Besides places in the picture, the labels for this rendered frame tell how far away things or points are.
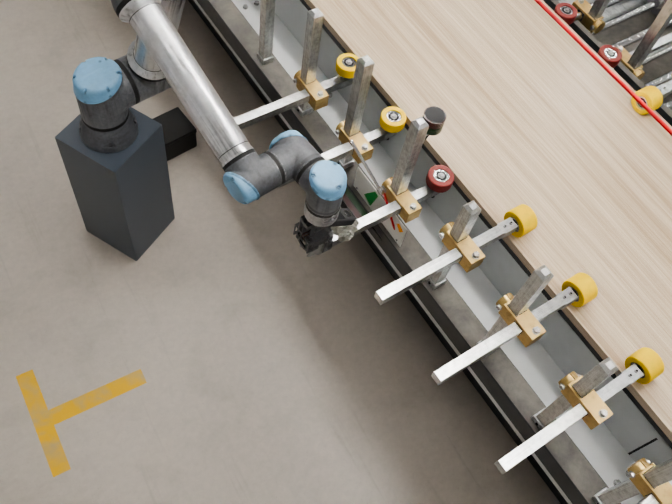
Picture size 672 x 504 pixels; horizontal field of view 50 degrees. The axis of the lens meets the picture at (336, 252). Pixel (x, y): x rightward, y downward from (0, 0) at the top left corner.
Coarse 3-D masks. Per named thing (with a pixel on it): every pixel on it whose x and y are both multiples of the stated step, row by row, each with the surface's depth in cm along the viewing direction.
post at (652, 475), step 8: (664, 464) 160; (648, 472) 165; (656, 472) 163; (664, 472) 160; (648, 480) 167; (656, 480) 164; (664, 480) 162; (616, 488) 179; (624, 488) 176; (632, 488) 174; (600, 496) 187; (608, 496) 184; (616, 496) 181; (624, 496) 178; (632, 496) 175
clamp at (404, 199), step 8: (384, 184) 214; (392, 192) 211; (408, 192) 212; (392, 200) 213; (400, 200) 210; (408, 200) 211; (416, 200) 211; (408, 208) 209; (416, 208) 209; (400, 216) 213; (408, 216) 209; (416, 216) 213
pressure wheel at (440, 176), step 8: (432, 168) 213; (440, 168) 213; (448, 168) 214; (432, 176) 211; (440, 176) 212; (448, 176) 212; (432, 184) 211; (440, 184) 210; (448, 184) 211; (440, 192) 213
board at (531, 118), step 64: (320, 0) 244; (384, 0) 247; (448, 0) 251; (512, 0) 255; (384, 64) 232; (448, 64) 236; (512, 64) 239; (576, 64) 243; (448, 128) 222; (512, 128) 225; (576, 128) 228; (640, 128) 232; (512, 192) 213; (576, 192) 216; (640, 192) 219; (576, 256) 204; (640, 256) 207; (576, 320) 194; (640, 320) 196; (640, 384) 187
